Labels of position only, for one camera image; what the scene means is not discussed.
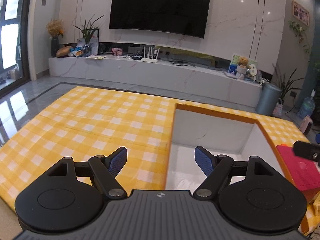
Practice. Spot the hanging green vine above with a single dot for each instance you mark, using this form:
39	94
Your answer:
298	31

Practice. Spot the white box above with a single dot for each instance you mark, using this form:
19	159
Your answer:
212	130

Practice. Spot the dark vase with dried flowers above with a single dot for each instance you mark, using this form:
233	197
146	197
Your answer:
55	46

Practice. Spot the white marble tv cabinet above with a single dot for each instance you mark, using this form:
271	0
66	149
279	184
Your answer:
150	77

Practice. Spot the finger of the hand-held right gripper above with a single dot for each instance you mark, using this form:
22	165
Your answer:
303	150

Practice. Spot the large water bottle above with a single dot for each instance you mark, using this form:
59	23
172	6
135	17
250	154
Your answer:
306	108

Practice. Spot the yellow checked tablecloth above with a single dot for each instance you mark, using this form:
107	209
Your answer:
87	120

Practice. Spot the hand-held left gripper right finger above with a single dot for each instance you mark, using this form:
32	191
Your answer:
203	161

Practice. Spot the grey-blue trash can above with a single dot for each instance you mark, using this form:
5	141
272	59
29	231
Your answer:
268	100

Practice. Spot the red cloth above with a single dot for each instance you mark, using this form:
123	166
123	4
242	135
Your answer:
297	175

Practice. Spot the white router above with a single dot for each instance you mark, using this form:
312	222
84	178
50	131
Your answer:
150	60

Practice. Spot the black wall television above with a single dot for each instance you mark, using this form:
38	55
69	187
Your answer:
160	7

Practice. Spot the small black box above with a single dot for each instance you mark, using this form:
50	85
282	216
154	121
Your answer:
137	57

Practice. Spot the green plant in glass vase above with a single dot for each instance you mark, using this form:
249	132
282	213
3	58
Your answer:
87	33

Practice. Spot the black wall socket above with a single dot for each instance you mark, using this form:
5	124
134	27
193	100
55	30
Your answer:
293	94

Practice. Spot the framed wall picture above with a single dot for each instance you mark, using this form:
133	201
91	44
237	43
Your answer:
300	13

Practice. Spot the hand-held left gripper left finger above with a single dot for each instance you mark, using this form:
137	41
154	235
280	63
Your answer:
117	161

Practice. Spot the yellow papers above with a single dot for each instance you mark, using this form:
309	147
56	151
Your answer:
96	57

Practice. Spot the tall green potted plant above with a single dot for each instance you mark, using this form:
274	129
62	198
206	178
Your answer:
286	85

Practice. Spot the woven basket bag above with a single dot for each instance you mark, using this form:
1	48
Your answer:
278	110

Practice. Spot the white plastic bag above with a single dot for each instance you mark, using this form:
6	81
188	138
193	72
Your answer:
93	42

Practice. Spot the brown teddy bear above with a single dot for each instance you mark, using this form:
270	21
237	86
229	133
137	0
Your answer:
243	66

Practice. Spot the glass sliding door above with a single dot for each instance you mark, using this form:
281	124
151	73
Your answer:
23	30

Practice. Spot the blue snack bag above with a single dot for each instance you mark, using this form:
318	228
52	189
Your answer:
76	51

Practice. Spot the orange knitted toy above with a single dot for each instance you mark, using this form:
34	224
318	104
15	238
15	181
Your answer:
284	145

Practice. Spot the brown bread-shaped cushion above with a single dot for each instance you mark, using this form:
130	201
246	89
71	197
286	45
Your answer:
63	52

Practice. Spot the pink plastic stool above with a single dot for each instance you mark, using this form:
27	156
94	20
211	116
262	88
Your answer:
307	125

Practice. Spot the pink tissue box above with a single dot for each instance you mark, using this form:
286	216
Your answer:
117	51

